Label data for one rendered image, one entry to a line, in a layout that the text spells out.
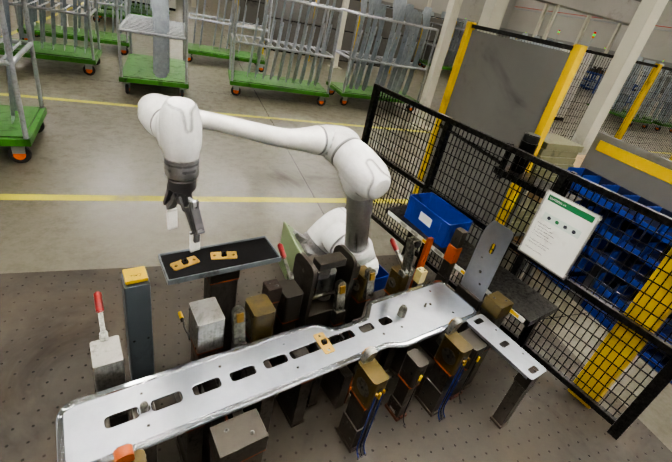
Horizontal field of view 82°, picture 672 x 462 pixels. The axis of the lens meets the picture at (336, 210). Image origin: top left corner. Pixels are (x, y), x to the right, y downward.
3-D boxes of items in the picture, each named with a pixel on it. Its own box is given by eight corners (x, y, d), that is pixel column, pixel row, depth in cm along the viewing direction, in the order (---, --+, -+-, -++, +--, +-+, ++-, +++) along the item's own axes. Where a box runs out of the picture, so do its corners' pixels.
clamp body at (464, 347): (435, 425, 142) (469, 360, 125) (413, 398, 150) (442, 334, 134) (447, 417, 146) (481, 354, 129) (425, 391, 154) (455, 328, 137)
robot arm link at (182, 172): (173, 166, 99) (174, 186, 102) (205, 160, 106) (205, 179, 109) (157, 153, 104) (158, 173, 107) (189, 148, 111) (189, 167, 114)
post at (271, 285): (257, 371, 147) (269, 290, 128) (252, 361, 150) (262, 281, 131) (269, 367, 149) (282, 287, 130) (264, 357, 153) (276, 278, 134)
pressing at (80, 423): (58, 498, 79) (57, 494, 79) (55, 405, 95) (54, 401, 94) (480, 315, 155) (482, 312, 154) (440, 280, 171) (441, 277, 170)
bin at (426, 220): (441, 248, 186) (450, 225, 180) (402, 215, 208) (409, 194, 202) (464, 243, 195) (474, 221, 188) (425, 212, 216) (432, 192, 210)
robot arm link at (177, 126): (209, 161, 105) (189, 143, 113) (210, 104, 98) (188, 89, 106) (168, 167, 98) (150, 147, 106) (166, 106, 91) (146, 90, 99)
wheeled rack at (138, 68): (188, 101, 645) (189, -21, 561) (119, 95, 606) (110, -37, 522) (185, 74, 795) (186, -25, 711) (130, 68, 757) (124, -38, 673)
